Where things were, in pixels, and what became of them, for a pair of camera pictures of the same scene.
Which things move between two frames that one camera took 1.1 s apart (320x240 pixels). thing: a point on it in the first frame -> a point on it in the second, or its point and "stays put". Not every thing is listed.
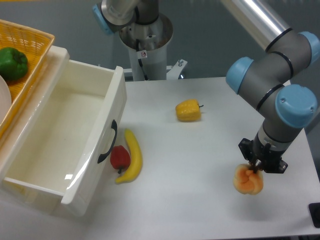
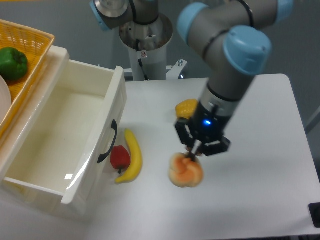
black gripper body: x=271 y=161 -> x=204 y=132
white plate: x=5 y=98 stays put
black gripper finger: x=252 y=162 -> x=189 y=149
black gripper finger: x=258 y=164 -> x=197 y=144
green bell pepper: x=13 y=64 stays put
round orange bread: x=246 y=181 -> x=184 y=172
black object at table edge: x=314 y=208 stays put
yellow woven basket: x=35 y=45 stays put
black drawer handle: x=103 y=156 stays put
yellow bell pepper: x=188 y=111 stays put
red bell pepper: x=120 y=158 stays put
